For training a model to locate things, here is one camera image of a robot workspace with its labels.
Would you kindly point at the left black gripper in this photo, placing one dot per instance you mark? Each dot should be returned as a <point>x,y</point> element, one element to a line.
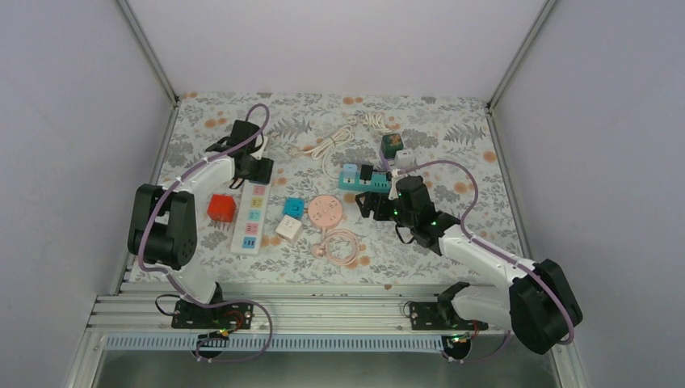
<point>264,174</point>

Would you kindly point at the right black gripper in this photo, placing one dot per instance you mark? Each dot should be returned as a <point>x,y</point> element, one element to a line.
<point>380,197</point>

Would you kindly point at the black power adapter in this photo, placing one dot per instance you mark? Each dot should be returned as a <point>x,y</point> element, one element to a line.
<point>366,174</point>

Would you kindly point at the red cube socket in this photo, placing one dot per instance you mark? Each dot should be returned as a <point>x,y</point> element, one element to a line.
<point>221,208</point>

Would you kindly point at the white cube adapter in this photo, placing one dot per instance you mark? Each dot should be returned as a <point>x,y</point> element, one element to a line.
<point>404,159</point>

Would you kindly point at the dark green cube socket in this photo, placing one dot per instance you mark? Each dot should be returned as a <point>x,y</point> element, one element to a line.
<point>390,144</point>

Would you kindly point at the white pink cube socket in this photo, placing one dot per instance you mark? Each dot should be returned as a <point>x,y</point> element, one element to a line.
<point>289,228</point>

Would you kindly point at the light blue plug adapter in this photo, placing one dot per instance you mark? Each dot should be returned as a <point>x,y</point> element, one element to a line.
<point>349,171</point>

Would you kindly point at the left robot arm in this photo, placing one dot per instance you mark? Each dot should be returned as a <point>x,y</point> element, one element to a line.
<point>163,228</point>

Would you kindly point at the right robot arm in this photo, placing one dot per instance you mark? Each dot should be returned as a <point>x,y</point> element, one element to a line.
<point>532,300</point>

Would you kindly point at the white multicolour power strip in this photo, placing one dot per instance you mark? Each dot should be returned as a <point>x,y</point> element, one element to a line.
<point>250,220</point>

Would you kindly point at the teal power strip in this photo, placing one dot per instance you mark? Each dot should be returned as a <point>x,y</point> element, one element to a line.
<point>378,182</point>

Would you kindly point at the purple power strip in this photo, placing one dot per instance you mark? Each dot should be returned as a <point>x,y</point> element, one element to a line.
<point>387,164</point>

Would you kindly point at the pink round power socket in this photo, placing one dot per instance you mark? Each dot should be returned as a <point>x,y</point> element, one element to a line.
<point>325,212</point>

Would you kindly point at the small cyan cube socket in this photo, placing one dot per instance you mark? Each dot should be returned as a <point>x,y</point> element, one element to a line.
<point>294,207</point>

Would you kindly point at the floral table mat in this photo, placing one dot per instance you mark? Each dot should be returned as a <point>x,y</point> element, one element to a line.
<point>305,229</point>

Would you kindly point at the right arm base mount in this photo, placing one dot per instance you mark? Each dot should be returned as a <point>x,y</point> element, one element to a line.
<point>428,316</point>

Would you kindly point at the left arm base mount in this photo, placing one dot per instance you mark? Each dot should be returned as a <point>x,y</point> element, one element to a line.
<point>222,319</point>

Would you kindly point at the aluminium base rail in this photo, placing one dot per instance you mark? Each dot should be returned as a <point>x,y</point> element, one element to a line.
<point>286,318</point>

